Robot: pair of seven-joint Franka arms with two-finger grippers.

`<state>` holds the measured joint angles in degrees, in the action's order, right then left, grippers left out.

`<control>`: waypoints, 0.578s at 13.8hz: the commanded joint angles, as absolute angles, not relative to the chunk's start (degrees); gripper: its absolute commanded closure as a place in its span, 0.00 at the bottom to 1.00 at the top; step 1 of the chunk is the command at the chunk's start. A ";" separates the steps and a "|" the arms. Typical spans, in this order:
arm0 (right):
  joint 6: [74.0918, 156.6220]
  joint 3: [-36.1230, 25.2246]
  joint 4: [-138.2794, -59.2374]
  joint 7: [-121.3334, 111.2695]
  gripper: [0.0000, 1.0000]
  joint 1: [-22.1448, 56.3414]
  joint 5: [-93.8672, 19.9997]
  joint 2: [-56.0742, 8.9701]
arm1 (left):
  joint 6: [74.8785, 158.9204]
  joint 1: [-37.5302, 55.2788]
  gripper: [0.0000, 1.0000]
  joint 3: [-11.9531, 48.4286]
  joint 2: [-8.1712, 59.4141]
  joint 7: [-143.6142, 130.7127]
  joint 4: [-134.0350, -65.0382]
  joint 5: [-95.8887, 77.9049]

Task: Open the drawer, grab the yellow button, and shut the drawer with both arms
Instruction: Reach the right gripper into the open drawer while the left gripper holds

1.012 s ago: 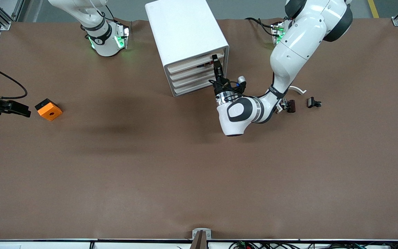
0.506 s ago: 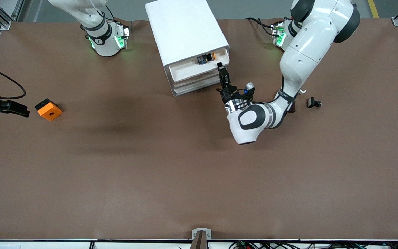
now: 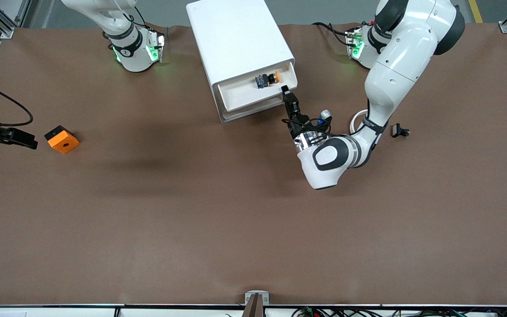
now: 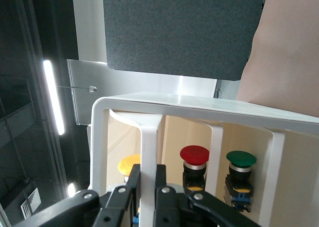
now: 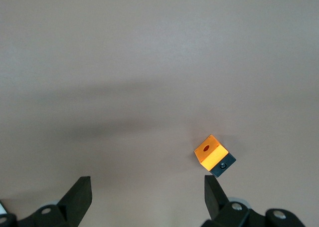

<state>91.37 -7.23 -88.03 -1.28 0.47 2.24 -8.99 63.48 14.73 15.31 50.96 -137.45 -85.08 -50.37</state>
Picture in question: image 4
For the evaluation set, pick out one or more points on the red mushroom push button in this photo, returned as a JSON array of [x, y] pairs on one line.
[[194, 153]]

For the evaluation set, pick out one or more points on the small sensor on rod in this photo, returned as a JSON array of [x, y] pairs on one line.
[[92, 89]]

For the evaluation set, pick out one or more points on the yellow mushroom push button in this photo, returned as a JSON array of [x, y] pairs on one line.
[[129, 164]]

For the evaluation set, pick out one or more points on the long ceiling light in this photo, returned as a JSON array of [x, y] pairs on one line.
[[53, 97]]

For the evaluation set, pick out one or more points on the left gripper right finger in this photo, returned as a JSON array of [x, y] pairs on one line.
[[172, 209]]

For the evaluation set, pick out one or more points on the white column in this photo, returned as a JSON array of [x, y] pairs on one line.
[[89, 25]]

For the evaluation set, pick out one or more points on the brown table cover sheet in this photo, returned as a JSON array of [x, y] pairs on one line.
[[286, 50]]

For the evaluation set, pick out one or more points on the small ceiling light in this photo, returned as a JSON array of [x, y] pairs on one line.
[[71, 190]]

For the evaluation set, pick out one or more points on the green mushroom push button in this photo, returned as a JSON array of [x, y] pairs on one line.
[[241, 158]]

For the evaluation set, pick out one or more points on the dark grey felt panel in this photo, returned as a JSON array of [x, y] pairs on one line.
[[179, 30]]

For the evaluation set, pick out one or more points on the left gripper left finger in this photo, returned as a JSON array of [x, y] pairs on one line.
[[114, 209]]

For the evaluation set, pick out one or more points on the ceiling air vent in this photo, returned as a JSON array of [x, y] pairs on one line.
[[31, 202]]

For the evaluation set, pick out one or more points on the silver metal plate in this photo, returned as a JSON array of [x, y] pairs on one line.
[[84, 104]]

